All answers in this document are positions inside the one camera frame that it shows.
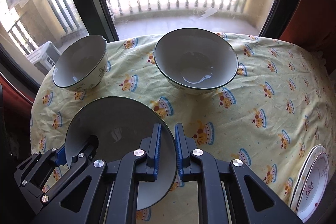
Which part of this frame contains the small purple-patterned white dish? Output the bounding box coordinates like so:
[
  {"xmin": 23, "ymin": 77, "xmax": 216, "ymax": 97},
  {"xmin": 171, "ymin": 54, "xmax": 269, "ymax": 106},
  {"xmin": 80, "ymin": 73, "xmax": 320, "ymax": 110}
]
[{"xmin": 289, "ymin": 144, "xmax": 329, "ymax": 222}]

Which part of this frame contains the red curtain left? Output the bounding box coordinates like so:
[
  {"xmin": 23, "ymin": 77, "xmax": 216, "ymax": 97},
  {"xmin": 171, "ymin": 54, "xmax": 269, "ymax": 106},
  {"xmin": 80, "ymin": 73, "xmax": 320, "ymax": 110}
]
[{"xmin": 1, "ymin": 76, "xmax": 33, "ymax": 118}]

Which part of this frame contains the outdoor air conditioner unit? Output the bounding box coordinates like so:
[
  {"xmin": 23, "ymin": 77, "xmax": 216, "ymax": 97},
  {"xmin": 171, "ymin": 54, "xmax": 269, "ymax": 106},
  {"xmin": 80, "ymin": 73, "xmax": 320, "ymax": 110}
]
[{"xmin": 27, "ymin": 41, "xmax": 61, "ymax": 76}]

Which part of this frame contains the red curtain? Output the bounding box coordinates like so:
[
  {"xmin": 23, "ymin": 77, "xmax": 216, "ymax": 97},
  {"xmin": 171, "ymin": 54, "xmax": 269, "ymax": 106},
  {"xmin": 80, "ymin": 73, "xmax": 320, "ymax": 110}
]
[
  {"xmin": 1, "ymin": 76, "xmax": 33, "ymax": 118},
  {"xmin": 280, "ymin": 0, "xmax": 335, "ymax": 56}
]

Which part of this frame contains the red curtain right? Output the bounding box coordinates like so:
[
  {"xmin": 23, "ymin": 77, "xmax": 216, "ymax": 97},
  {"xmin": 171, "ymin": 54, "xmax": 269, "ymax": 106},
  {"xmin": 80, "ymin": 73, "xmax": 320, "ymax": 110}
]
[{"xmin": 280, "ymin": 0, "xmax": 335, "ymax": 56}]

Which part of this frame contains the floral ceramic bowl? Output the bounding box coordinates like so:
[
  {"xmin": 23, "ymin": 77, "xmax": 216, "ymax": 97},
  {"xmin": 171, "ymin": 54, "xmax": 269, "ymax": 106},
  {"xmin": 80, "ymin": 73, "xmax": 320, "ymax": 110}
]
[
  {"xmin": 65, "ymin": 97, "xmax": 177, "ymax": 210},
  {"xmin": 153, "ymin": 28, "xmax": 239, "ymax": 94}
]

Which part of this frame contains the yellow crown-print tablecloth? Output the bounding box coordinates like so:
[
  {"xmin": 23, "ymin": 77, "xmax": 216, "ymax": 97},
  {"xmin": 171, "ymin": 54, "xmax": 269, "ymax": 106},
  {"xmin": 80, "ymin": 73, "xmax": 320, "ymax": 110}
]
[{"xmin": 30, "ymin": 33, "xmax": 335, "ymax": 206}]

